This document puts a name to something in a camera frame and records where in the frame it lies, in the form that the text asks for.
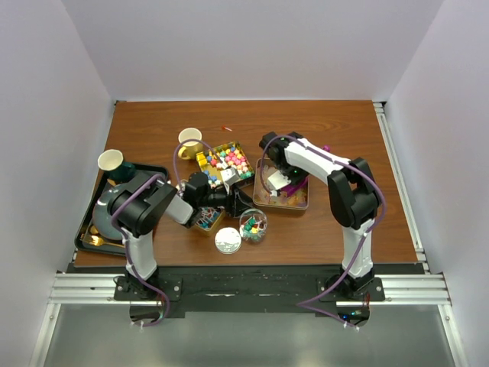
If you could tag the gold lollipop tin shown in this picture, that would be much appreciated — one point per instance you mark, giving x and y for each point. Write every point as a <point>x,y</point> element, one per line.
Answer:
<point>209,220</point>

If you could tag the black tray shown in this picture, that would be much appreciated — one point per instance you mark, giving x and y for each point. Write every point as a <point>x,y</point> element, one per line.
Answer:
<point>87,228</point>

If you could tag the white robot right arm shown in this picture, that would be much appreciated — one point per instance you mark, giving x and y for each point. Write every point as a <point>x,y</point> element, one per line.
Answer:
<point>356,201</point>

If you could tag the gold fork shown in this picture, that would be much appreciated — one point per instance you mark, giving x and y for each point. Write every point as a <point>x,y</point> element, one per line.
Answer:
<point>98,241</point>

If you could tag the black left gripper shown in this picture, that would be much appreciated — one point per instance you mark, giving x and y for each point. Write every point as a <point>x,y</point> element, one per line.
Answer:
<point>237,201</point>

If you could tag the clear glass jar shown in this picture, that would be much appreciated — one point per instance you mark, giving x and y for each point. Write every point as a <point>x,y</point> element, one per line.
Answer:
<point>253,225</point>

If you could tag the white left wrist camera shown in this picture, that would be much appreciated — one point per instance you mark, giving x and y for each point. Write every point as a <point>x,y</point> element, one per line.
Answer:
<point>230,176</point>

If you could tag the silver jar lid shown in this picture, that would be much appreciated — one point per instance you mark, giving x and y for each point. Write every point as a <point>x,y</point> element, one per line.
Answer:
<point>228,240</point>

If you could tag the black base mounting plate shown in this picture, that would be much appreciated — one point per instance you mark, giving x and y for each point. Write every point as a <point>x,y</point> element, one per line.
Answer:
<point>248,289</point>

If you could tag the purple plastic scoop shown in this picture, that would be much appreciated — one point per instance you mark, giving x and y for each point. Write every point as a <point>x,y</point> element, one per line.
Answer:
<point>296,161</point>

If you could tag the grey blue plate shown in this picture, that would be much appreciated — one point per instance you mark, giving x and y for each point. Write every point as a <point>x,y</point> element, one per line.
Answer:
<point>101,218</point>

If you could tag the silver popsicle candy tin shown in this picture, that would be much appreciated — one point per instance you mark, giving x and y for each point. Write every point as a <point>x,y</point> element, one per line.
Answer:
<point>296,202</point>

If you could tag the white paper cup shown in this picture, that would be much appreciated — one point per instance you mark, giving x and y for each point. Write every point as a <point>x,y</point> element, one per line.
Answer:
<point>110,161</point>

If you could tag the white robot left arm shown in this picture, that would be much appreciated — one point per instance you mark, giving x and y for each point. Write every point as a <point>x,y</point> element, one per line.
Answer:
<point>138,206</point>

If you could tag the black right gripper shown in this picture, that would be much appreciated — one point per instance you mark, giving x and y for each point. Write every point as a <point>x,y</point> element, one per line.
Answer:
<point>301,176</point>

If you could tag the dark green cup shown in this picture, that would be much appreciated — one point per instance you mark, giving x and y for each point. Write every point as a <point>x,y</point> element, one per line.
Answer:
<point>122,173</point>

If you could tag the yellow mug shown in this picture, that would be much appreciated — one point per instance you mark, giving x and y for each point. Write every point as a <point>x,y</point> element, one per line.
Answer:
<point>191,143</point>

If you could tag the star candy tin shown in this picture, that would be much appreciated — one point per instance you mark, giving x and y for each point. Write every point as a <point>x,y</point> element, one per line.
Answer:
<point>227,155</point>

